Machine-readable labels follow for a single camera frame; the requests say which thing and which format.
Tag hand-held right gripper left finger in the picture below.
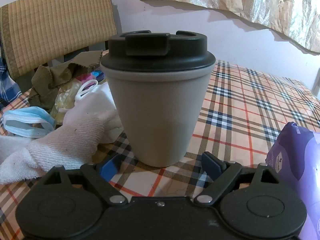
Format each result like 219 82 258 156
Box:
41 155 128 207

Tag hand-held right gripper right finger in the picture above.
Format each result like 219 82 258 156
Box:
192 151 282 205

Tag white towel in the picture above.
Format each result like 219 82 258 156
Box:
0 102 124 184

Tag white face mask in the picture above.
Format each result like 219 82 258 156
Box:
75 79 118 115

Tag grey cup with black lid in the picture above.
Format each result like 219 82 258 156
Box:
100 30 216 168

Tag blue face mask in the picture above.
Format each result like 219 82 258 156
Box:
2 106 57 138

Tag pink knitted socks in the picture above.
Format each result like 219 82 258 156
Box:
76 73 94 90

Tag blue tissue packet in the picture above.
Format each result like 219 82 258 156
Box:
90 70 107 84

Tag olive green cloth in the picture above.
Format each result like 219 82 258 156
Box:
28 50 103 110

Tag purple packet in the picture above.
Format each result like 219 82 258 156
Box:
265 122 320 240

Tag wooden chair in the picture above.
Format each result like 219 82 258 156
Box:
17 39 110 93

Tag blue checkered cloth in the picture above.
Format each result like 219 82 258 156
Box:
0 40 23 110

